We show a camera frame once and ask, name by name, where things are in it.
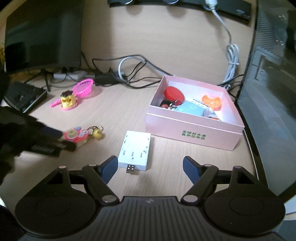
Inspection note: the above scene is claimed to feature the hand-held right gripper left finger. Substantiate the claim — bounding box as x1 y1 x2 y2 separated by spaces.
43 155 119 204

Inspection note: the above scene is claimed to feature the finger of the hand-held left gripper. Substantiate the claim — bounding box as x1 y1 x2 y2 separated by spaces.
32 142 77 158
36 126 63 141

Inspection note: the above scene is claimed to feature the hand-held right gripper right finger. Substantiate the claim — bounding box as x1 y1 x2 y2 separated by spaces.
181 156 260 205

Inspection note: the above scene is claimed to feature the pink doughnut keychain toy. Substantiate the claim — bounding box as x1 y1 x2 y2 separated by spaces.
61 126 104 148

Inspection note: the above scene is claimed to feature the white usb hub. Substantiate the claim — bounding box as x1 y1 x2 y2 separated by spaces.
118 130 152 174

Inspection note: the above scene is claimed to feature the yellow pudding toy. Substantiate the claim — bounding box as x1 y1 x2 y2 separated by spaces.
60 91 76 109

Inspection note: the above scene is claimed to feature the pink cardboard box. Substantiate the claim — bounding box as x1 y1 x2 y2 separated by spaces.
144 75 245 151

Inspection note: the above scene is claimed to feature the pink plastic toy basket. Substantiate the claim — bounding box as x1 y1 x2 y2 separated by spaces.
72 78 94 98

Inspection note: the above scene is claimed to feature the blue tissue pack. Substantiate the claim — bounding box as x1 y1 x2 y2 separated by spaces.
173 97 210 116

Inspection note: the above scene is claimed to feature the orange plastic toy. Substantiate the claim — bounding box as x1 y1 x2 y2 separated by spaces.
202 95 222 110

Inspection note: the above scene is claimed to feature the red round toy lid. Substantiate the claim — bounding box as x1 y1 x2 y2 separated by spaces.
164 86 185 102

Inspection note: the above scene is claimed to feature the wooden desktop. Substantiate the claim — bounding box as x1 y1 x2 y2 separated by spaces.
0 58 269 232

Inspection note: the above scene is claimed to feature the black keyboard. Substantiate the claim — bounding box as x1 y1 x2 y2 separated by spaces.
3 81 48 114

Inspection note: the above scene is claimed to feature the black monitor stand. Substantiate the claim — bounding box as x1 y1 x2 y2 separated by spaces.
23 67 52 92

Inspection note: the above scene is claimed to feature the white power strip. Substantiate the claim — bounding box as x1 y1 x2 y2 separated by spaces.
53 70 86 81

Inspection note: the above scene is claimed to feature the black power adapter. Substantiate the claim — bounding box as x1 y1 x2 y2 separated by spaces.
94 73 116 87

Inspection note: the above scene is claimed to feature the black computer monitor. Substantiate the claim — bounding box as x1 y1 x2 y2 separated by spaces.
4 0 84 75

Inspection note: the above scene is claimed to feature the glass-sided computer case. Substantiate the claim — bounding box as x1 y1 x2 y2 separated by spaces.
236 0 296 201

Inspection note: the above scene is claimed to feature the black mounted bar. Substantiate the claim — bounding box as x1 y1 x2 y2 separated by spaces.
107 0 253 25

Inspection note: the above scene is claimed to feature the looped grey cable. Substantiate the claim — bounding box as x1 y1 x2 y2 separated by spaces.
118 54 163 82

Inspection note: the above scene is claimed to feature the black cable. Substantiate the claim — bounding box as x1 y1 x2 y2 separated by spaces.
92 54 162 89

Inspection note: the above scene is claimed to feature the bundled grey cable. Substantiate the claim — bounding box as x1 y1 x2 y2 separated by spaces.
205 0 240 82

